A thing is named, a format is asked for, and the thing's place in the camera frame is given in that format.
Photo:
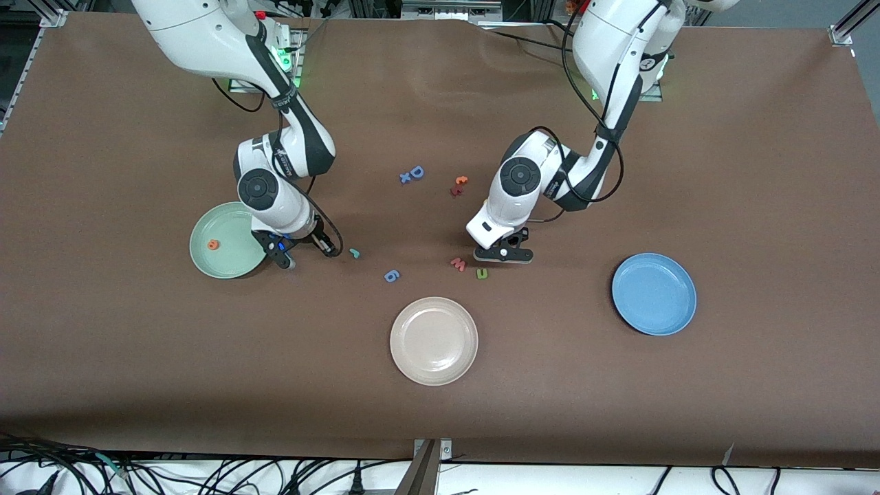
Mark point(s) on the aluminium side rail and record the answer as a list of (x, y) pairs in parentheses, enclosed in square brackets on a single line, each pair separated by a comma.
[(17, 82)]

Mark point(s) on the blue round plate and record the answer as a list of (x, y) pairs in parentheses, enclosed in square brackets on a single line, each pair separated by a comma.
[(654, 294)]

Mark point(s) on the aluminium frame corner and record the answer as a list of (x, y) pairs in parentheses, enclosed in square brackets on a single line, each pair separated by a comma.
[(842, 34), (51, 19)]

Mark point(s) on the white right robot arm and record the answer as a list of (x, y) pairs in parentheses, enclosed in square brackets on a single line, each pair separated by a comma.
[(258, 187)]

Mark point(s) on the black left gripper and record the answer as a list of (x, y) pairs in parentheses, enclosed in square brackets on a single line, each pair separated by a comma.
[(513, 240)]

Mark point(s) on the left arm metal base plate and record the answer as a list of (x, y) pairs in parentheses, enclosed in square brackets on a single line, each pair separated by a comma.
[(653, 93)]

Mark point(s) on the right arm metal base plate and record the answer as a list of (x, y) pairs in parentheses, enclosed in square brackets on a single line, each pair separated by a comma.
[(297, 65)]

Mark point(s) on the metal table clamp bracket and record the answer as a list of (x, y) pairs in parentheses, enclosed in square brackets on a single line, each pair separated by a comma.
[(430, 467)]

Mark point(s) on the pink foam letter w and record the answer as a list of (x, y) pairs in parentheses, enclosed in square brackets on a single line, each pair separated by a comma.
[(458, 264)]

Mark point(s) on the green round plate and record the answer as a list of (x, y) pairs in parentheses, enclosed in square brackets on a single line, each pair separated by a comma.
[(230, 265)]

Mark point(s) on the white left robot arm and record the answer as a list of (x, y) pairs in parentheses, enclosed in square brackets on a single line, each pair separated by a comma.
[(519, 177)]

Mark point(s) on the white tape scrap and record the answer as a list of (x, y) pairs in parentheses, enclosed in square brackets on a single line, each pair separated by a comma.
[(729, 454)]

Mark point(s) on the beige round plate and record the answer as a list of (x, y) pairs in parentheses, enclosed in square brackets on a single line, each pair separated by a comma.
[(434, 341)]

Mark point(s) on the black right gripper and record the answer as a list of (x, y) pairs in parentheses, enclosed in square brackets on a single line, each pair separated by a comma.
[(315, 236)]

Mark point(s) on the brown table cover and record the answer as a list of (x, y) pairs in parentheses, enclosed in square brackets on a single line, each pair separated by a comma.
[(440, 412)]

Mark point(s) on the aluminium frame beam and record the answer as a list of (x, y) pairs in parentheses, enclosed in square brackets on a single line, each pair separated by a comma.
[(447, 8)]

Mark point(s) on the blue foam letter D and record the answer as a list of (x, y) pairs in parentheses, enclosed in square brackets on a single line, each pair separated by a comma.
[(413, 172)]

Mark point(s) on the blue foam letter g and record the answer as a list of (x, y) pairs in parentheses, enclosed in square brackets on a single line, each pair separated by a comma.
[(391, 276)]

